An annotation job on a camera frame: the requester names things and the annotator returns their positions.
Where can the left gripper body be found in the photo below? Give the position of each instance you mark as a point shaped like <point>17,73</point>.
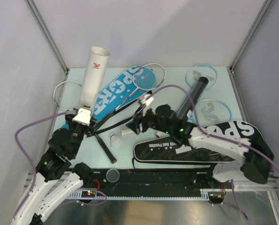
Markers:
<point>78,131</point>

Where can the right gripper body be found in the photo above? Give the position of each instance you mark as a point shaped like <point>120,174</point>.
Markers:
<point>150,120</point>

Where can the plastic shuttlecock front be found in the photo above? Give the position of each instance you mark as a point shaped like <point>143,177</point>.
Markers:
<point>115,141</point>

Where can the black shuttlecock tube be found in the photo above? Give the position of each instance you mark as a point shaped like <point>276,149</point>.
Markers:
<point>185,110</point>

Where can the clear round tube cap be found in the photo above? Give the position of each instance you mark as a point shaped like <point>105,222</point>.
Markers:
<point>112,175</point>

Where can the white shuttlecock tube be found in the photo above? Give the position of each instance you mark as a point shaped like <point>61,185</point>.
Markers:
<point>93,77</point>

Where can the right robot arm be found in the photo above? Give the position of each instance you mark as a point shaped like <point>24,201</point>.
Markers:
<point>254,156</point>

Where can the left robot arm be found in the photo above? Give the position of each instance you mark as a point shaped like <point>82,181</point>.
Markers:
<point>39,201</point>

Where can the black racket cover bag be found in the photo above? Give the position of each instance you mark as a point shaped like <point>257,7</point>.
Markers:
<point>165,151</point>

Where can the blue racket cover bag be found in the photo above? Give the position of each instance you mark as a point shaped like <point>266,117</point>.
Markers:
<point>120,85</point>

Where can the white racket on blue bag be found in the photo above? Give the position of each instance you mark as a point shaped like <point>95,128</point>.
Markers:
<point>146,78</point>

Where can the white racket black grip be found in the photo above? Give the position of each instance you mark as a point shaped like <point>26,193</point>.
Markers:
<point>66,96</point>

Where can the blue racket near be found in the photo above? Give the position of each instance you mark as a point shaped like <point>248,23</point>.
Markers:
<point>210,112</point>

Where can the blue racket far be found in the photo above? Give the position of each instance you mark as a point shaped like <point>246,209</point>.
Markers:
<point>198,71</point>

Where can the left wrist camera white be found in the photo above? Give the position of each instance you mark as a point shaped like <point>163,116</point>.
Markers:
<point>83,117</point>

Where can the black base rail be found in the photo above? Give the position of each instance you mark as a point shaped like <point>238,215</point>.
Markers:
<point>153,184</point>

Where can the left aluminium frame post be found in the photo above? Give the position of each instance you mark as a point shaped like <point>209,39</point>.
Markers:
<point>46,34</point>

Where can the aluminium frame post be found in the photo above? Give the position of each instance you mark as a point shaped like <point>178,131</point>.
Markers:
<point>46,34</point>
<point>264,10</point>

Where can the right aluminium frame post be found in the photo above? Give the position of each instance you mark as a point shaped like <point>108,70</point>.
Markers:
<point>264,10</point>

